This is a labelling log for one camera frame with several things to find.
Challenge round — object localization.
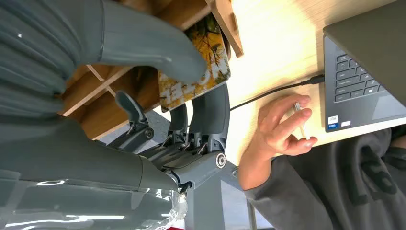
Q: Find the wooden card holder rack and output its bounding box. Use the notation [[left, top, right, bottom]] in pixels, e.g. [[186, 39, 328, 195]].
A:
[[60, 0, 245, 141]]

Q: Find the grey laptop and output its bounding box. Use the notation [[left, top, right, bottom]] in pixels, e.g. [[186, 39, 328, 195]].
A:
[[322, 0, 406, 133]]

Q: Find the person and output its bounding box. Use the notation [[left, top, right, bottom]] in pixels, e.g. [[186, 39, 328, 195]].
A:
[[244, 124, 406, 230]]

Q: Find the black laptop cable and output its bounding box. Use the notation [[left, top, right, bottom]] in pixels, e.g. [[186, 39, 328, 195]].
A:
[[229, 74, 326, 112]]

